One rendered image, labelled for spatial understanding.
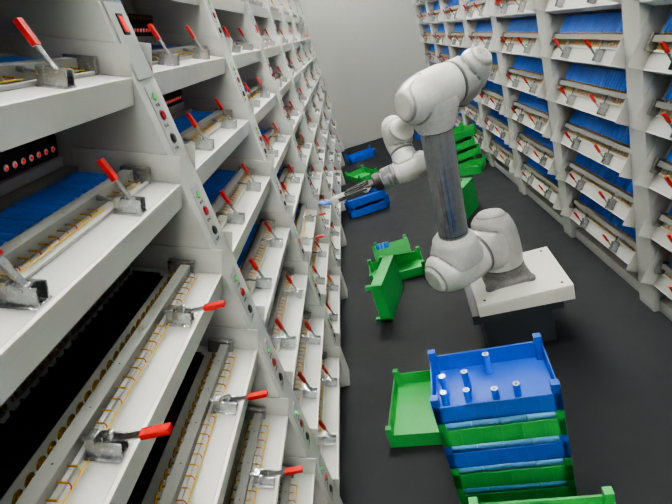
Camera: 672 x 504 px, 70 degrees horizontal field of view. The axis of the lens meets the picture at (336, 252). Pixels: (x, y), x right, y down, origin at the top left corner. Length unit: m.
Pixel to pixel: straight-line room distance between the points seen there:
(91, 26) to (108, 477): 0.67
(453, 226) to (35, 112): 1.28
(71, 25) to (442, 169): 1.05
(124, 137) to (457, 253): 1.11
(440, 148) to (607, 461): 1.00
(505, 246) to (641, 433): 0.69
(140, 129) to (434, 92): 0.84
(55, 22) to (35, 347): 0.57
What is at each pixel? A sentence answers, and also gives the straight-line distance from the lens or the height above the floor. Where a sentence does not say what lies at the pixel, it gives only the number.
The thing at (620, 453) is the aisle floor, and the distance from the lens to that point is 1.65.
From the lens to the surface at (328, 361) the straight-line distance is 1.90.
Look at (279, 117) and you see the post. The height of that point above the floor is 0.99.
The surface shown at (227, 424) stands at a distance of 0.90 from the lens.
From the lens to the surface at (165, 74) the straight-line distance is 1.07.
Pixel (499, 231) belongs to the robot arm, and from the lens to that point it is 1.80.
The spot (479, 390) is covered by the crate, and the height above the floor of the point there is 0.32.
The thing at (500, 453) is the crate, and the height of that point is 0.20.
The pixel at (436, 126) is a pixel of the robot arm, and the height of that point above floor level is 0.92.
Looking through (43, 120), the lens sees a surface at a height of 1.26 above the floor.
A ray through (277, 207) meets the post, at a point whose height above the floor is 0.80.
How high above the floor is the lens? 1.25
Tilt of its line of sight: 23 degrees down
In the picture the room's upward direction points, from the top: 19 degrees counter-clockwise
